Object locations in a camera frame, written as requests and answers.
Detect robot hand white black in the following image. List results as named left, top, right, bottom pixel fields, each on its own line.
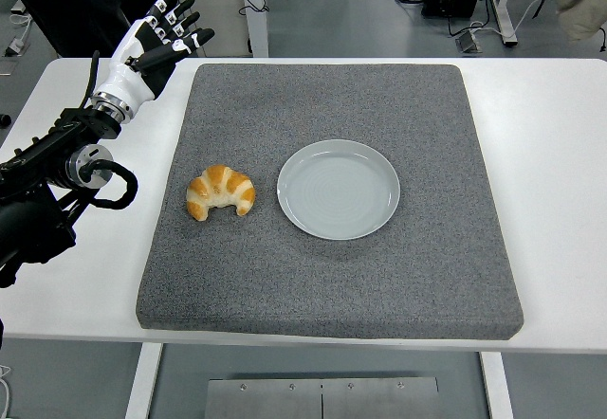
left=93, top=0, right=216, bottom=108

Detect croissant bread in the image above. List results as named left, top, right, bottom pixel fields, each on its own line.
left=186, top=164, right=257, bottom=223

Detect light grey round plate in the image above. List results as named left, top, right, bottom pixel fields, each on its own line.
left=276, top=138, right=401, bottom=242

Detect grey metal plate with screws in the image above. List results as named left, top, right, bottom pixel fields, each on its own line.
left=204, top=376, right=441, bottom=419

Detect person's legs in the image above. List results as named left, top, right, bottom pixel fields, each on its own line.
left=0, top=0, right=172, bottom=59

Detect grey speckled mat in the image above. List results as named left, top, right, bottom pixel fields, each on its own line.
left=136, top=63, right=525, bottom=343

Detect white table leg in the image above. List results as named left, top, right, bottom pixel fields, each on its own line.
left=477, top=352, right=516, bottom=419
left=123, top=342, right=165, bottom=419

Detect grey power adapter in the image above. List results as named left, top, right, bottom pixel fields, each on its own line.
left=454, top=29, right=484, bottom=55

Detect white desk leg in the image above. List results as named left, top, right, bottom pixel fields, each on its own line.
left=487, top=0, right=519, bottom=49

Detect white post with black cable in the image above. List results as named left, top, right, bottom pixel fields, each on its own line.
left=238, top=0, right=270, bottom=58

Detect thin white cable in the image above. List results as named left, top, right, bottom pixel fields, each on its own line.
left=0, top=364, right=13, bottom=419

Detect beige bag with black strap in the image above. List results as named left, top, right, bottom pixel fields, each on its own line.
left=531, top=0, right=607, bottom=54

